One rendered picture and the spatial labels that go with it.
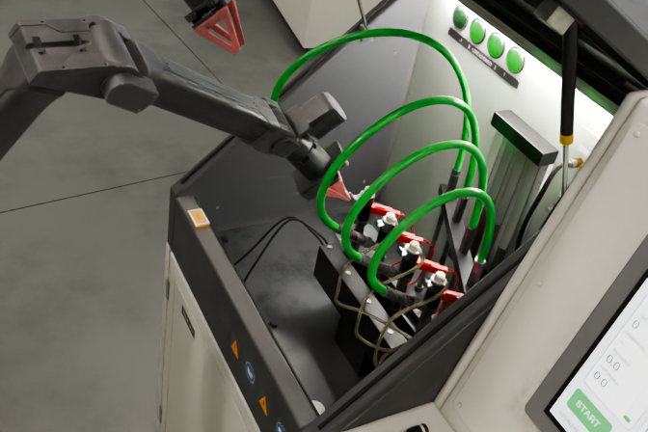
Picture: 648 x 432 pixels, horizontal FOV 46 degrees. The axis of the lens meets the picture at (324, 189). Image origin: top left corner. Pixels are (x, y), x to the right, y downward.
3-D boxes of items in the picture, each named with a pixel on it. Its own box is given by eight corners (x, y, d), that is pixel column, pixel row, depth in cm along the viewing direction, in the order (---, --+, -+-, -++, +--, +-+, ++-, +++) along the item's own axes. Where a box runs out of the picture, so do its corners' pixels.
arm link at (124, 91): (61, 36, 91) (93, 105, 87) (93, 5, 90) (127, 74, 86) (253, 117, 129) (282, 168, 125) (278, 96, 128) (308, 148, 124)
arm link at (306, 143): (262, 127, 132) (268, 147, 127) (294, 104, 130) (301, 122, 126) (286, 151, 136) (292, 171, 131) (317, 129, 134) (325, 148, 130)
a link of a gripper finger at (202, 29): (256, 35, 137) (225, -11, 134) (251, 43, 130) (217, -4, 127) (227, 55, 139) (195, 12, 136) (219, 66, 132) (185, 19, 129)
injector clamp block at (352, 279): (308, 299, 162) (319, 244, 153) (348, 288, 167) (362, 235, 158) (390, 426, 139) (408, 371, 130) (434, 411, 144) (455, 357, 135)
